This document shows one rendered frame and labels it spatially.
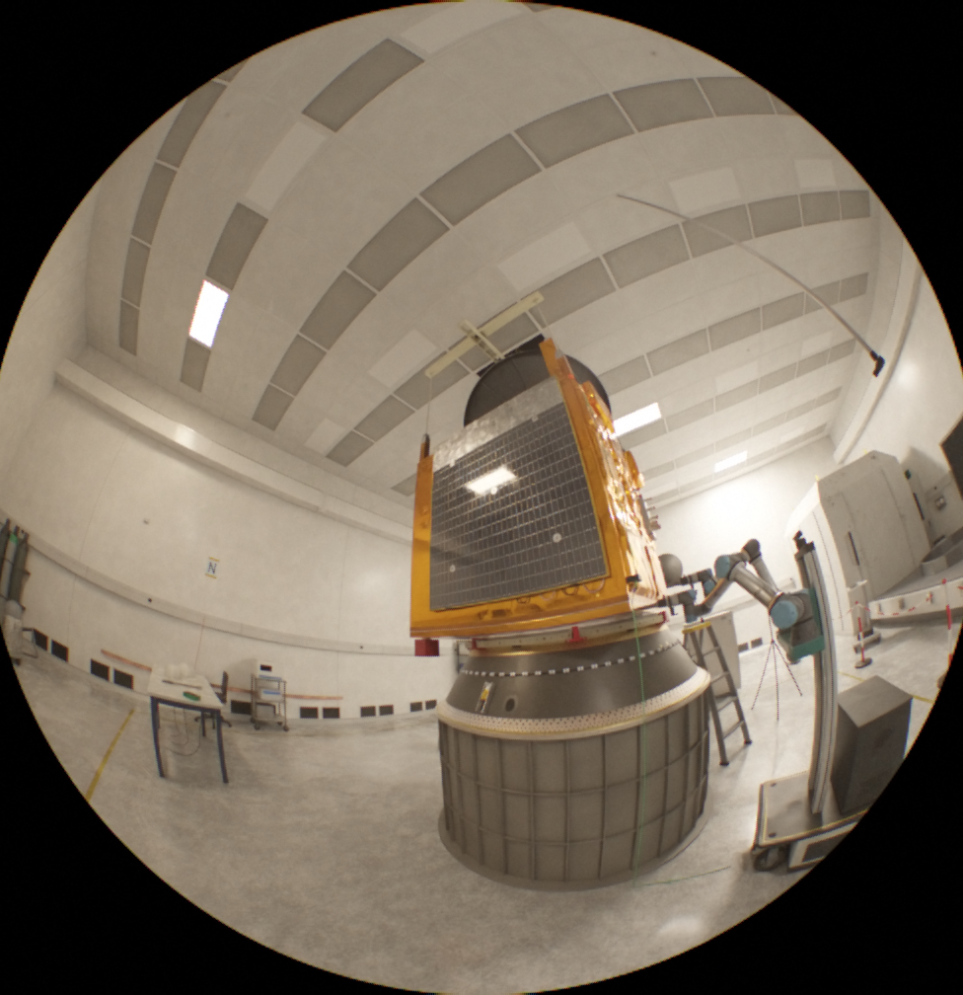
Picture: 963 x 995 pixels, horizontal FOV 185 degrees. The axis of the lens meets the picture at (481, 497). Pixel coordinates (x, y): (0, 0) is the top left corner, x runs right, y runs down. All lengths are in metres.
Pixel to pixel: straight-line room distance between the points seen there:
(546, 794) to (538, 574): 1.27
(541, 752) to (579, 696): 0.37
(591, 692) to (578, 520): 0.95
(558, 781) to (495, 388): 3.44
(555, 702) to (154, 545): 5.76
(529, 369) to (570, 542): 2.24
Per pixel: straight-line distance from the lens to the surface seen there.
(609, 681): 1.79
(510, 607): 1.81
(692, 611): 1.84
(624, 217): 4.01
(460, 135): 3.64
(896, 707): 1.92
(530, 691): 1.79
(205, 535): 5.87
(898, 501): 8.62
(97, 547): 6.13
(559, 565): 1.63
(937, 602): 5.56
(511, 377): 3.39
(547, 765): 1.77
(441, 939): 2.02
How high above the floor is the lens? 1.66
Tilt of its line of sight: 29 degrees up
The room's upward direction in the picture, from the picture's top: 3 degrees counter-clockwise
